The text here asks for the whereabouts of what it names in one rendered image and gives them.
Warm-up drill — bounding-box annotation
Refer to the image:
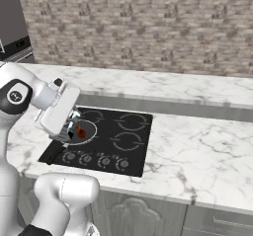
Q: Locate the black hob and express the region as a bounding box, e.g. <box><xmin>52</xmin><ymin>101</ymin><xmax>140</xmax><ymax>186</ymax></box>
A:
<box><xmin>38</xmin><ymin>105</ymin><xmax>154</xmax><ymax>179</ymax></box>

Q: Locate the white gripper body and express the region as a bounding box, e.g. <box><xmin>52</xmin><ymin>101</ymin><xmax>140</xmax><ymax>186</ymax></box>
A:
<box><xmin>39</xmin><ymin>81</ymin><xmax>82</xmax><ymax>139</ymax></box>

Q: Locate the orange-brown chicken piece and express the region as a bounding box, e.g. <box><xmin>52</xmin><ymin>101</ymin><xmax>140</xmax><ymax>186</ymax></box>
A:
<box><xmin>75</xmin><ymin>124</ymin><xmax>87</xmax><ymax>139</ymax></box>

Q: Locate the grey hob knob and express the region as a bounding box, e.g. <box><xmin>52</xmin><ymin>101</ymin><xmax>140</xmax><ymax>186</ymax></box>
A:
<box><xmin>98</xmin><ymin>155</ymin><xmax>112</xmax><ymax>168</ymax></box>
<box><xmin>116</xmin><ymin>157</ymin><xmax>130</xmax><ymax>170</ymax></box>
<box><xmin>64</xmin><ymin>151</ymin><xmax>77</xmax><ymax>162</ymax></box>
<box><xmin>80</xmin><ymin>153</ymin><xmax>94</xmax><ymax>165</ymax></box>

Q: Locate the dark grey oven unit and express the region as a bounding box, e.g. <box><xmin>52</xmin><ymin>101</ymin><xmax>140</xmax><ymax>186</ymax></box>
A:
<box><xmin>0</xmin><ymin>0</ymin><xmax>37</xmax><ymax>64</ymax></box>

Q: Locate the grey drawer front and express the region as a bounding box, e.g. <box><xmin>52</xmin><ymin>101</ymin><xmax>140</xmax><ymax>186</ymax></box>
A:
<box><xmin>181</xmin><ymin>204</ymin><xmax>253</xmax><ymax>236</ymax></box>

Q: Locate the grey cupboard panel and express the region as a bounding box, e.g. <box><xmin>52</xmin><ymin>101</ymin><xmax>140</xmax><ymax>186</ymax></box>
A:
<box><xmin>17</xmin><ymin>176</ymin><xmax>38</xmax><ymax>228</ymax></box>

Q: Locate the grey carved cupboard door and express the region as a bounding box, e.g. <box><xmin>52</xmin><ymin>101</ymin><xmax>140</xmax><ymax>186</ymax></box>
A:
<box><xmin>89</xmin><ymin>188</ymin><xmax>190</xmax><ymax>236</ymax></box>

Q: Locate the silver drawer handle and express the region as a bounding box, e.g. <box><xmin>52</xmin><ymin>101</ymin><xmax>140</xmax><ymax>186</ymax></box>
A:
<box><xmin>211</xmin><ymin>215</ymin><xmax>253</xmax><ymax>228</ymax></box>

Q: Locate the grey frying pan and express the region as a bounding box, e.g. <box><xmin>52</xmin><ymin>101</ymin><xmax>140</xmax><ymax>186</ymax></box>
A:
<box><xmin>61</xmin><ymin>118</ymin><xmax>99</xmax><ymax>147</ymax></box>

